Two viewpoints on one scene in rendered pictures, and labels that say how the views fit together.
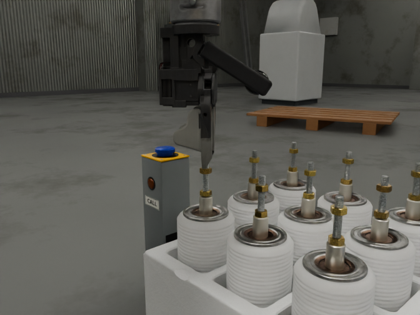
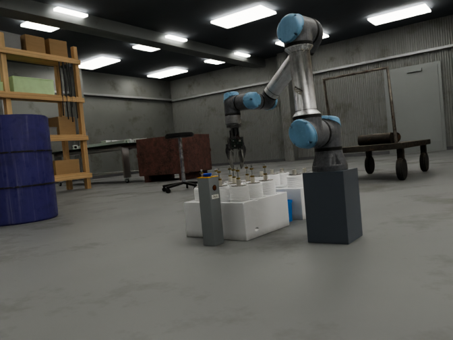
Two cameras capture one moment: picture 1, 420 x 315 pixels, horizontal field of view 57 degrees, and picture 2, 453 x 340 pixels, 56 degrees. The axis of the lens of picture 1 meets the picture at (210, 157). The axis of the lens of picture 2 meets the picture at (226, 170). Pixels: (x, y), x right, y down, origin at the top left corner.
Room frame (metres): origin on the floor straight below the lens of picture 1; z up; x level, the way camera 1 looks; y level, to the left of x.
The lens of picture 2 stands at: (0.97, 2.02, 0.42)
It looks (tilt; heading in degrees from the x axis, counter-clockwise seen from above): 2 degrees down; 261
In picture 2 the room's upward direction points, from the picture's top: 5 degrees counter-clockwise
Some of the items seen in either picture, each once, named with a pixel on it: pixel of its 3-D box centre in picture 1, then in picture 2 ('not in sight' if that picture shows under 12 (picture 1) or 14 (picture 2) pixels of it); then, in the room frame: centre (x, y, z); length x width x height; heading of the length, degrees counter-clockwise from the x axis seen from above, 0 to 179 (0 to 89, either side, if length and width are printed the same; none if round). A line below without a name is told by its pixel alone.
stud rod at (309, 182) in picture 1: (309, 184); not in sight; (0.60, -0.16, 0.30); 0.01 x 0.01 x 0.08
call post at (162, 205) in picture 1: (167, 229); (210, 210); (0.76, 0.09, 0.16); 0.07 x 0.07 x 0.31; 42
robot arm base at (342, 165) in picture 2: not in sight; (329, 158); (0.25, 0.29, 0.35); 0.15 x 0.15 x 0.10
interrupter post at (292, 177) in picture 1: (292, 178); not in sight; (0.76, -0.17, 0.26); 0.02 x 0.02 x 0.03
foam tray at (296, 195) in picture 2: not in sight; (290, 199); (0.19, -0.53, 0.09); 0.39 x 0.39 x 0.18; 41
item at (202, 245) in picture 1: (205, 262); (240, 204); (0.60, 0.01, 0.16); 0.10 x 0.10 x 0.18
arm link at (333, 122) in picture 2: not in sight; (325, 131); (0.26, 0.29, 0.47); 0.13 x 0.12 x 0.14; 36
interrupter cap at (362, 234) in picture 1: (379, 237); not in sight; (0.51, -0.24, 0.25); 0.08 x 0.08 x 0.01
